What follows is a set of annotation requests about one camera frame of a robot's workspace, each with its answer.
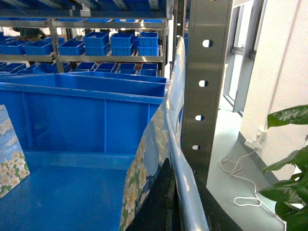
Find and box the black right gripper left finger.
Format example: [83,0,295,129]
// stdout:
[126,158,178,231]

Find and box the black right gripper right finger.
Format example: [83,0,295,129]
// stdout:
[193,172,243,231]

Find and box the flower gift bag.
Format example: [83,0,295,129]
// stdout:
[120,37,209,231]
[0,105,30,198]

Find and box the green potted plant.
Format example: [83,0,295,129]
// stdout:
[258,104,308,231]

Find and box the large blue plastic tray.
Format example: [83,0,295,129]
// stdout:
[0,151,134,231]

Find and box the tall blue plastic bin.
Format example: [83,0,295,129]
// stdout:
[0,72,166,154]

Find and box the blue bin on far shelf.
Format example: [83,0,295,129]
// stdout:
[83,32,110,47]

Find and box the white power cable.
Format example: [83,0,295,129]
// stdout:
[218,149,287,231]

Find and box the white wall socket plug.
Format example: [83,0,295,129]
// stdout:
[244,128,267,151]

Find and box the steel perforated rack post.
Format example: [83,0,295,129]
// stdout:
[181,0,233,183]

